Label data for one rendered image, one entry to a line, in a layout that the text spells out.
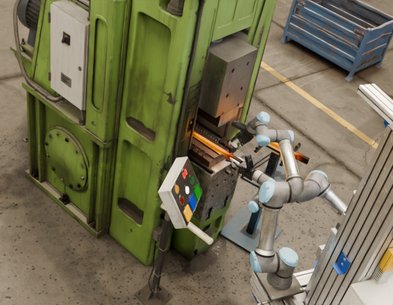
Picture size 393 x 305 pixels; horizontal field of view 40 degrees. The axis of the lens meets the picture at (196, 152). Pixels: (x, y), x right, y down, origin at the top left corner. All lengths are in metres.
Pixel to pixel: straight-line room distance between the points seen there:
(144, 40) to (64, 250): 1.79
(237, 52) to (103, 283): 1.93
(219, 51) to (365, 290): 1.56
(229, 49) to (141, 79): 0.58
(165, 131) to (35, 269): 1.51
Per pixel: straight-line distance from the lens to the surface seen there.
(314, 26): 7.42
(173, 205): 3.14
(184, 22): 3.00
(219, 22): 3.23
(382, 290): 2.94
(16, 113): 5.63
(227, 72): 3.24
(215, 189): 3.85
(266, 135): 3.15
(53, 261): 4.25
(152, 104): 3.45
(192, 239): 4.15
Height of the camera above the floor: 3.28
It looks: 38 degrees down
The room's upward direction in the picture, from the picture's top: 12 degrees clockwise
